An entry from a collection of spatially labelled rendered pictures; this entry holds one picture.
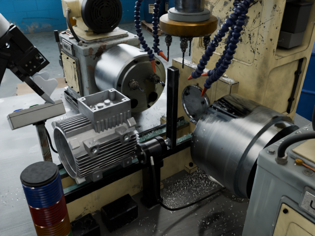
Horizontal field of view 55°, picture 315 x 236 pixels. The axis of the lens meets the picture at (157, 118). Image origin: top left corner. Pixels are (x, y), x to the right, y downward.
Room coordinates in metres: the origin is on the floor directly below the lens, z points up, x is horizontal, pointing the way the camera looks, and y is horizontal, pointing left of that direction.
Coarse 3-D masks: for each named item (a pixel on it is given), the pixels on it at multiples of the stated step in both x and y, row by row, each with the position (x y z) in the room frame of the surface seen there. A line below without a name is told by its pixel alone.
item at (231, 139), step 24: (240, 96) 0.76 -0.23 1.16; (192, 120) 0.80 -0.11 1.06; (216, 120) 0.68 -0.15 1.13; (240, 120) 0.65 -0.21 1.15; (264, 120) 0.63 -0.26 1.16; (288, 120) 0.67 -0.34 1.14; (192, 144) 0.69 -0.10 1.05; (216, 144) 0.63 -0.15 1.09; (240, 144) 0.59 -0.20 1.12; (264, 144) 0.58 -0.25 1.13; (216, 168) 0.61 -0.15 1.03; (240, 168) 0.57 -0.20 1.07; (240, 192) 0.58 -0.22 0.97
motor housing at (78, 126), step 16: (64, 128) 0.68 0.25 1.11; (80, 128) 0.69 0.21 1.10; (112, 128) 0.73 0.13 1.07; (128, 128) 0.75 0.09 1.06; (64, 144) 0.77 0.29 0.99; (80, 144) 0.66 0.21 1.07; (112, 144) 0.70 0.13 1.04; (128, 144) 0.72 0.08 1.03; (64, 160) 0.74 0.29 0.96; (80, 160) 0.63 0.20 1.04; (96, 160) 0.66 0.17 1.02; (112, 160) 0.68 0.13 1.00; (80, 176) 0.63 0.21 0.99
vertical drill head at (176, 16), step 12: (180, 0) 0.93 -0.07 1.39; (192, 0) 0.92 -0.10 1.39; (204, 0) 0.96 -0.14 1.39; (168, 12) 0.95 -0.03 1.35; (180, 12) 0.93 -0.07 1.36; (192, 12) 0.92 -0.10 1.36; (204, 12) 0.93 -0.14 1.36; (168, 24) 0.90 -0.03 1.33; (180, 24) 0.88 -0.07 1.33; (192, 24) 0.88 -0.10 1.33; (204, 24) 0.88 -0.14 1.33; (216, 24) 0.92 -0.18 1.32; (168, 36) 0.96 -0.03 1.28; (180, 36) 0.89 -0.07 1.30; (192, 36) 0.88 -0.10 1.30; (204, 36) 0.90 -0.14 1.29; (168, 48) 0.96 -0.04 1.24; (168, 60) 0.96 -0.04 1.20
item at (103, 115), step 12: (84, 96) 0.80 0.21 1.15; (96, 96) 0.82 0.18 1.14; (108, 96) 0.84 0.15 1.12; (120, 96) 0.81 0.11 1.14; (84, 108) 0.75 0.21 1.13; (96, 108) 0.72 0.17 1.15; (108, 108) 0.73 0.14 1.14; (120, 108) 0.76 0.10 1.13; (96, 120) 0.71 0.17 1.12; (108, 120) 0.73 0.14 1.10; (120, 120) 0.75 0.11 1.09; (96, 132) 0.71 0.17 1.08
